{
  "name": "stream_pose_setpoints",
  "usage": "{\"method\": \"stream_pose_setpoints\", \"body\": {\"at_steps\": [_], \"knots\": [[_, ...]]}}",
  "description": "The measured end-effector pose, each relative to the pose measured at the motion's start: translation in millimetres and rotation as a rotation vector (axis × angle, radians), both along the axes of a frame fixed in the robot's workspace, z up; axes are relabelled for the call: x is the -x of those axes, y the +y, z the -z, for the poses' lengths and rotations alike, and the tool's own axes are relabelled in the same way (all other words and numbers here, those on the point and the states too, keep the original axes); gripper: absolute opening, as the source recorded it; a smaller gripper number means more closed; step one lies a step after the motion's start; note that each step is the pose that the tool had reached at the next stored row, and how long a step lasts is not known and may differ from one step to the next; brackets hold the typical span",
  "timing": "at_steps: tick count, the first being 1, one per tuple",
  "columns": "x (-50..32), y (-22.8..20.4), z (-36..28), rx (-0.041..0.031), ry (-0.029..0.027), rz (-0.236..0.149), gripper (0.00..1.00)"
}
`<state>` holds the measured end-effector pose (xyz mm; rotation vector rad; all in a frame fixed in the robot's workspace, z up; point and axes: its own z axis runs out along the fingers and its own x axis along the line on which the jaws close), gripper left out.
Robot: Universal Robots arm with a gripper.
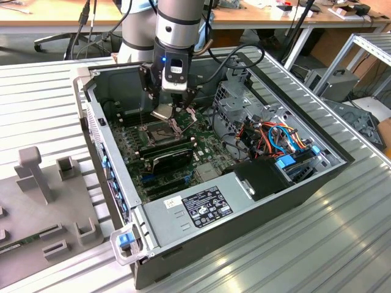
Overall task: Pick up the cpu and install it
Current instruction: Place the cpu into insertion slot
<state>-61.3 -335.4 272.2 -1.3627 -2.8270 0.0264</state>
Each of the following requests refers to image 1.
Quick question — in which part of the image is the dark plastic case panel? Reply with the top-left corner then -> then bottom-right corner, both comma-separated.
323,97 -> 386,150

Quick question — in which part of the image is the black cable with plug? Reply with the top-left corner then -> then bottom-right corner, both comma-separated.
75,0 -> 134,60

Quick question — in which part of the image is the silver CPU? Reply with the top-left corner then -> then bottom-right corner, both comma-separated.
149,103 -> 177,123

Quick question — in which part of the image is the black RAM slot bank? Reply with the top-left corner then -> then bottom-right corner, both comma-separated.
134,136 -> 196,161
115,102 -> 153,128

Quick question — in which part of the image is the brown shoe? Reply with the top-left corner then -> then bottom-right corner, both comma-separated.
257,33 -> 283,49

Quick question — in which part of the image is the silver chipset heatsink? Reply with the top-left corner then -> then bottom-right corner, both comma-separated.
195,164 -> 222,184

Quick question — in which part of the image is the blue wire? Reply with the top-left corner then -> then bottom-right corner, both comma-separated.
268,125 -> 299,153

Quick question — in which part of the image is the white box red label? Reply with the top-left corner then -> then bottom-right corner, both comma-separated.
271,3 -> 294,18

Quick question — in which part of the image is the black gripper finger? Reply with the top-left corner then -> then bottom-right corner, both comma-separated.
139,62 -> 162,106
172,87 -> 199,109

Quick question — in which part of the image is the black expansion slot bank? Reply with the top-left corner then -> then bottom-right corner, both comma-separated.
139,172 -> 193,202

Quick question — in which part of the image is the grey power supply with label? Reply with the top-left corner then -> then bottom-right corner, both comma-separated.
142,170 -> 257,250

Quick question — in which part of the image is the silver camera on black bracket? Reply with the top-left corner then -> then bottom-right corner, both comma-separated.
161,52 -> 189,93

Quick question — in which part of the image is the hard disk in blue carrier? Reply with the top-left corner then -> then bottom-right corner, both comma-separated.
274,146 -> 321,184

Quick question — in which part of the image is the CPU socket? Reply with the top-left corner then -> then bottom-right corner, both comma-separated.
139,120 -> 183,147

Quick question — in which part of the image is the silver metal drive cage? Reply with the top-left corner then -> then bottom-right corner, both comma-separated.
212,81 -> 266,153

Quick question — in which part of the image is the black tripod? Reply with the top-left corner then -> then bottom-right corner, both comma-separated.
277,0 -> 317,63

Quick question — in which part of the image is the blue case latch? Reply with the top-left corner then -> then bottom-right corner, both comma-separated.
117,233 -> 135,248

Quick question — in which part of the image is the aluminium profile frame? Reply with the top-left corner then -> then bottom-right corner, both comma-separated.
314,32 -> 391,98

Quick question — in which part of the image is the grey box with handle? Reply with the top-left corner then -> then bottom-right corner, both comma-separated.
304,67 -> 360,103

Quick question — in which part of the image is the green RAM stick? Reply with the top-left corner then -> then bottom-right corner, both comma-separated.
0,234 -> 42,254

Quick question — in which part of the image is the orange wire bundle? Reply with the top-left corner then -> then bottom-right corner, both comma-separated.
236,120 -> 308,159

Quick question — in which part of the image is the office chair base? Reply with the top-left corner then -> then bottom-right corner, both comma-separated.
33,32 -> 108,60

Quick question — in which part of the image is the wooden desk white frame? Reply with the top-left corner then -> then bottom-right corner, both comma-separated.
210,0 -> 391,73
0,0 -> 123,35

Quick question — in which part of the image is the green motherboard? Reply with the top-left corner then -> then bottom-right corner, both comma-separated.
105,105 -> 242,204

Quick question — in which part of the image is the black graphics card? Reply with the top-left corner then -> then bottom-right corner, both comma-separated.
151,148 -> 195,176

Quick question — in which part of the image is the brown cardboard tray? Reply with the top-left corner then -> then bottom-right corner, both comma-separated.
328,2 -> 372,21

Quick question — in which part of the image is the large brown cardboard box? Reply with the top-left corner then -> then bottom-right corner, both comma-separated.
310,27 -> 382,82

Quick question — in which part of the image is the small brown cardboard box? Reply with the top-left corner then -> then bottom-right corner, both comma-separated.
376,117 -> 391,151

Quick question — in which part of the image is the metal socket cover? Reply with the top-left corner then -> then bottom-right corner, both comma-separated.
169,106 -> 198,135

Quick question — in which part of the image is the grey parts rack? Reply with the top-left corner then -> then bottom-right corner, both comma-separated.
0,146 -> 106,289

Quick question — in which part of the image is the open black PC case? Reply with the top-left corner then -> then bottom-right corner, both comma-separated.
69,51 -> 356,290

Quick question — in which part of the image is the clear plastic case handle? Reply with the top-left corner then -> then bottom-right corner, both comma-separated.
109,222 -> 144,267

